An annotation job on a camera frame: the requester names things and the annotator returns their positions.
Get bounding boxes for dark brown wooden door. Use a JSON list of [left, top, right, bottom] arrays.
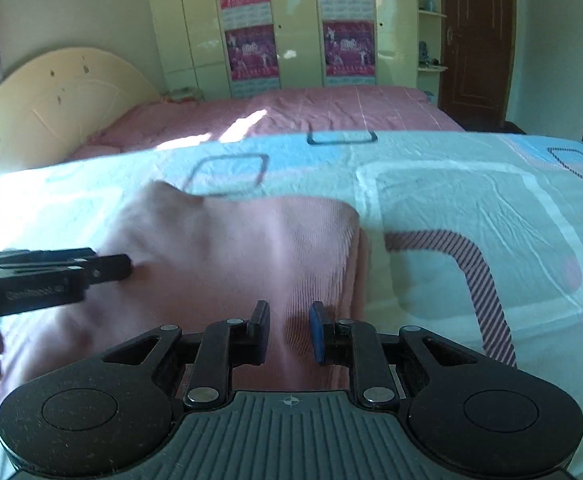
[[438, 0, 516, 132]]

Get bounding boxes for cream glossy wardrobe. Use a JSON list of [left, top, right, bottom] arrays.
[[144, 0, 421, 102]]

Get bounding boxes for patterned light blue bed sheet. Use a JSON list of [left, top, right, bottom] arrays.
[[0, 130, 583, 480]]

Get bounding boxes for pink bed cover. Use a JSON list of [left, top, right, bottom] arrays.
[[66, 85, 468, 163]]

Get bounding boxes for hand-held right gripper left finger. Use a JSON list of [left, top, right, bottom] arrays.
[[101, 300, 272, 411]]

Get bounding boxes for pink knit sweater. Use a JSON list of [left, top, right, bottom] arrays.
[[0, 179, 373, 413]]

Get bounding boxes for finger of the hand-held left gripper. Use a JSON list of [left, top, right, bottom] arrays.
[[84, 253, 133, 285]]

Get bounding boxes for cream corner shelf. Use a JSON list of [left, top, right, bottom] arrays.
[[415, 0, 448, 98]]

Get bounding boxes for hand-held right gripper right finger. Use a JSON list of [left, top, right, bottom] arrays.
[[309, 300, 481, 409]]

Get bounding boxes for cream wooden headboard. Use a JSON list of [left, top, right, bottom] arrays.
[[0, 47, 163, 177]]

